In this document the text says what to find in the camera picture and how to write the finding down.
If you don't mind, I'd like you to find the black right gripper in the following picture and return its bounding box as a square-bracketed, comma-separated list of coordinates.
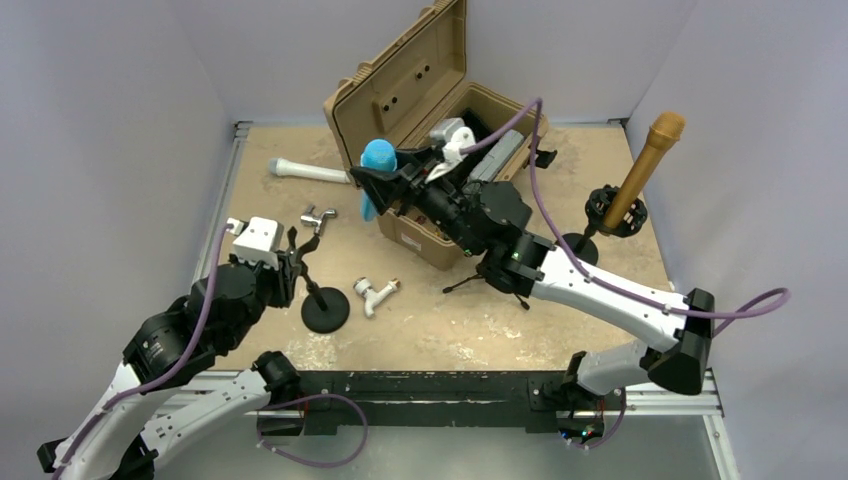
[354, 143, 484, 257]

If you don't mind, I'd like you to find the blue microphone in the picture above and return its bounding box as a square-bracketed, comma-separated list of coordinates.
[358, 138, 399, 223]

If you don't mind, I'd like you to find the black round-base clip stand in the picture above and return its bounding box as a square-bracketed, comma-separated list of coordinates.
[282, 226, 350, 334]

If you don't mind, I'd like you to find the white mesh-head microphone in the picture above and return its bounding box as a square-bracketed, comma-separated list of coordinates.
[268, 157, 350, 184]

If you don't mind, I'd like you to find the black tripod shock mount stand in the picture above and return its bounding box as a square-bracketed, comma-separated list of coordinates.
[441, 272, 531, 311]

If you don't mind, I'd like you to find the black round-base shock mount stand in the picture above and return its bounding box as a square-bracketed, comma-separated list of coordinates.
[563, 185, 648, 265]

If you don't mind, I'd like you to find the gold microphone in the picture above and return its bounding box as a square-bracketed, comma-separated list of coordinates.
[603, 111, 686, 229]

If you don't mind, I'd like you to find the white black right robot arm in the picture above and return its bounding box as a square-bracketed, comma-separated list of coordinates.
[349, 148, 714, 407]

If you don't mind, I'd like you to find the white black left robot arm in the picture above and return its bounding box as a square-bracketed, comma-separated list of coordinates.
[37, 249, 305, 479]

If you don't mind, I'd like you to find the chrome angle valve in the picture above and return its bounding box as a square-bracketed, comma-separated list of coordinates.
[300, 204, 338, 236]

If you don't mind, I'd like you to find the white plastic faucet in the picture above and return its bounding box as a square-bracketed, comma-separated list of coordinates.
[353, 277, 401, 318]

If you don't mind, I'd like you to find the tan plastic tool case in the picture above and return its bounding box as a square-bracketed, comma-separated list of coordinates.
[321, 0, 559, 272]

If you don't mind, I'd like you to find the grey plastic bit box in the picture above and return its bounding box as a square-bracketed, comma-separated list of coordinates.
[466, 130, 524, 183]

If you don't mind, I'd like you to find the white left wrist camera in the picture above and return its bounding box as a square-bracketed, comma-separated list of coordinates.
[226, 216, 283, 270]

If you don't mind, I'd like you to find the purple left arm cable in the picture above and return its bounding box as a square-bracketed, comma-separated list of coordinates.
[51, 221, 236, 480]

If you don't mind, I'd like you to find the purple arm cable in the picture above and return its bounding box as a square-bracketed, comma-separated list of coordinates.
[51, 221, 236, 480]
[460, 97, 792, 339]

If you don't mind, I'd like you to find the black mounting base plate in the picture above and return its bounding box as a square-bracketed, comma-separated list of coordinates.
[257, 371, 622, 440]

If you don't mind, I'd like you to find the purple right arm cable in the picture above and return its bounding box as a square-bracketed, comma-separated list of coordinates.
[460, 97, 792, 339]

